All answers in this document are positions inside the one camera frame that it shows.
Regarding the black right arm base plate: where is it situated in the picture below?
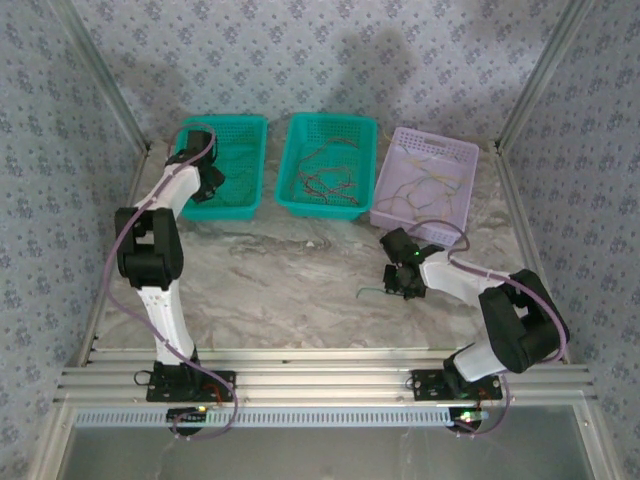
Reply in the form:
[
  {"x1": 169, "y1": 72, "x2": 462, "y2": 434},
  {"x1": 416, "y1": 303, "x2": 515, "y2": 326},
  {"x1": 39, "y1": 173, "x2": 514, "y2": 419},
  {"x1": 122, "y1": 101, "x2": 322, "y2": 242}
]
[{"x1": 410, "y1": 368, "x2": 504, "y2": 402}]

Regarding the aluminium frame post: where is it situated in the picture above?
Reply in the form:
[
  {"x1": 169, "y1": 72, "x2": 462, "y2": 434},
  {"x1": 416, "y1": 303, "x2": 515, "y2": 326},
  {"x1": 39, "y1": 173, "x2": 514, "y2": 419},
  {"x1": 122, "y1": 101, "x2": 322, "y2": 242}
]
[
  {"x1": 493, "y1": 0, "x2": 597, "y2": 154},
  {"x1": 49, "y1": 0, "x2": 153, "y2": 154}
]

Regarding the grey slotted cable duct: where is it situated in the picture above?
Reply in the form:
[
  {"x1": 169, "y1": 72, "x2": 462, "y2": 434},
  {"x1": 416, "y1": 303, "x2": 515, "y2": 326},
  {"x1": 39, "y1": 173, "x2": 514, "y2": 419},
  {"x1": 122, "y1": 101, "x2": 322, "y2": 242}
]
[{"x1": 73, "y1": 405, "x2": 454, "y2": 430}]

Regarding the black circuit board with LED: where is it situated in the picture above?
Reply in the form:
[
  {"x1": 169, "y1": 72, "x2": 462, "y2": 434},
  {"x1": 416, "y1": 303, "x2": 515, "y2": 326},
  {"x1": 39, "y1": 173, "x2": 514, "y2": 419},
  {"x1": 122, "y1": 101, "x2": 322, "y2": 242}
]
[
  {"x1": 448, "y1": 407, "x2": 489, "y2": 427},
  {"x1": 167, "y1": 405, "x2": 211, "y2": 424}
]

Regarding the thin red cable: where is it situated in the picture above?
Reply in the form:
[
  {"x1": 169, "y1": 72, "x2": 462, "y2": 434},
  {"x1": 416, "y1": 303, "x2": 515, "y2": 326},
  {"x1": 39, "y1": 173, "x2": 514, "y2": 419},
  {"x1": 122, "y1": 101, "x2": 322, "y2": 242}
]
[
  {"x1": 292, "y1": 137, "x2": 361, "y2": 187},
  {"x1": 302, "y1": 177, "x2": 352, "y2": 202},
  {"x1": 298, "y1": 167, "x2": 360, "y2": 205}
]

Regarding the aluminium table side rail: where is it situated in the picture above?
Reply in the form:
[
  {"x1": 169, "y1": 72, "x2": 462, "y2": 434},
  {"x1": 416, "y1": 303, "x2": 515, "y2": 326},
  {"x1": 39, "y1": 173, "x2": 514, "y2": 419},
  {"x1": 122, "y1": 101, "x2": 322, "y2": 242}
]
[
  {"x1": 74, "y1": 147, "x2": 151, "y2": 366},
  {"x1": 494, "y1": 147, "x2": 571, "y2": 364}
]

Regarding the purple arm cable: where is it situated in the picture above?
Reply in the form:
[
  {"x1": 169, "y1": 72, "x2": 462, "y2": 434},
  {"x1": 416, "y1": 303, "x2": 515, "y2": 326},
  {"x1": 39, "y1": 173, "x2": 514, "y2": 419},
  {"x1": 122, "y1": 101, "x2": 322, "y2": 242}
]
[
  {"x1": 107, "y1": 123, "x2": 242, "y2": 444},
  {"x1": 407, "y1": 219, "x2": 571, "y2": 440}
]

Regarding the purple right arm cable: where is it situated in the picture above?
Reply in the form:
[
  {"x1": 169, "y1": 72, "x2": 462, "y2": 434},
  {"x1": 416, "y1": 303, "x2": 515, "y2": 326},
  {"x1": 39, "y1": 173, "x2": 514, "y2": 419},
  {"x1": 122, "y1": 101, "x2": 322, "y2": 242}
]
[{"x1": 407, "y1": 219, "x2": 571, "y2": 440}]

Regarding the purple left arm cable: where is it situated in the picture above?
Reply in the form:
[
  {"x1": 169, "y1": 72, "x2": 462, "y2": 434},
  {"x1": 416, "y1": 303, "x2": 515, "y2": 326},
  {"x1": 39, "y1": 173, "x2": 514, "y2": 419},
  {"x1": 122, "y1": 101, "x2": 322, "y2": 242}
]
[{"x1": 107, "y1": 123, "x2": 242, "y2": 444}]

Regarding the aluminium mounting beam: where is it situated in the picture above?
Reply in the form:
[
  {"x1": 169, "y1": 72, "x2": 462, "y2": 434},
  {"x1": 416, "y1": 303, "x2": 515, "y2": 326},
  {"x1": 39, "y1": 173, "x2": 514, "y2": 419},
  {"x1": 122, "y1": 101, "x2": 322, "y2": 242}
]
[{"x1": 53, "y1": 348, "x2": 599, "y2": 407}]

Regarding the lilac plastic basket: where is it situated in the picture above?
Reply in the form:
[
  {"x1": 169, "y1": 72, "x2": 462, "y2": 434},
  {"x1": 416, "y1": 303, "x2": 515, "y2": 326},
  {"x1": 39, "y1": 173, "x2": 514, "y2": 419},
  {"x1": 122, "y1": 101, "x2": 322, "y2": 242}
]
[{"x1": 369, "y1": 126, "x2": 480, "y2": 246}]

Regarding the teal plastic basket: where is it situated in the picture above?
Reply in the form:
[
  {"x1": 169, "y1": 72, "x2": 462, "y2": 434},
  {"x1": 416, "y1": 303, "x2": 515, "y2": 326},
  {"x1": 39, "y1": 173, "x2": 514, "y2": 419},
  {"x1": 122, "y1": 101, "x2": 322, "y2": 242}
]
[
  {"x1": 172, "y1": 114, "x2": 270, "y2": 224},
  {"x1": 274, "y1": 112, "x2": 379, "y2": 223}
]

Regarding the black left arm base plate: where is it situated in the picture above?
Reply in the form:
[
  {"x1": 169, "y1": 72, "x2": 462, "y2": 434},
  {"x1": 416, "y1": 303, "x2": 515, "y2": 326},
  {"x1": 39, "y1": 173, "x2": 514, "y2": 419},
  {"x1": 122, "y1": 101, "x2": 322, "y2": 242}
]
[{"x1": 144, "y1": 369, "x2": 237, "y2": 404}]

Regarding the grey metal panel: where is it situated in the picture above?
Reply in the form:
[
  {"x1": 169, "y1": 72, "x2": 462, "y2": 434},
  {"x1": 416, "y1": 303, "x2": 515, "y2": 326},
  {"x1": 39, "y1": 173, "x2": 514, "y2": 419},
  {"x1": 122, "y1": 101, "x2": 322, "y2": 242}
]
[{"x1": 62, "y1": 405, "x2": 599, "y2": 480}]

